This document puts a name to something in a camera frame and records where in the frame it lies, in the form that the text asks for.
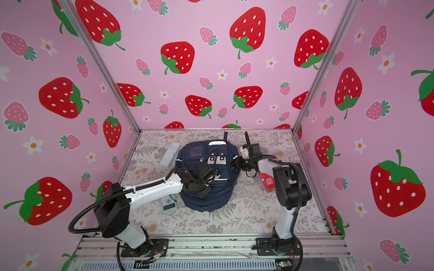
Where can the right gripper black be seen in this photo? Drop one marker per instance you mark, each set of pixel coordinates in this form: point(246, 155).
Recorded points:
point(238, 163)

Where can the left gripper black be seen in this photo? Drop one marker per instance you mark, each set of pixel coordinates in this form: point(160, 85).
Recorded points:
point(205, 193)

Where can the navy blue student backpack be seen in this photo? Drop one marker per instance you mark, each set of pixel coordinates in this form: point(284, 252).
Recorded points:
point(219, 154)

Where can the light blue calculator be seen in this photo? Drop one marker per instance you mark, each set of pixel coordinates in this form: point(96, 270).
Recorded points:
point(169, 204)

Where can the clear plastic pencil case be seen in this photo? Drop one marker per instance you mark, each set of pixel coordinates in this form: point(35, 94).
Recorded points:
point(170, 155)

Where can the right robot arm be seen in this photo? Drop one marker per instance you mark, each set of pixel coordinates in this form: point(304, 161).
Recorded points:
point(292, 191)

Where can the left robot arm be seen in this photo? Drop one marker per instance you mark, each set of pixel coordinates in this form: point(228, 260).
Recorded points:
point(113, 210)

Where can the red box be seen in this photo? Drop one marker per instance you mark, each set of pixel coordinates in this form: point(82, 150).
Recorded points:
point(268, 182)

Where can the floral table cloth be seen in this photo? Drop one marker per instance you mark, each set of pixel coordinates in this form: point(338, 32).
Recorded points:
point(250, 209)

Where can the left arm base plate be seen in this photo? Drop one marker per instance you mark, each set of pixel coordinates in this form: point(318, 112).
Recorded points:
point(151, 248)

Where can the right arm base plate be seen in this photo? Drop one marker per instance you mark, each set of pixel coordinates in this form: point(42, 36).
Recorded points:
point(273, 246)

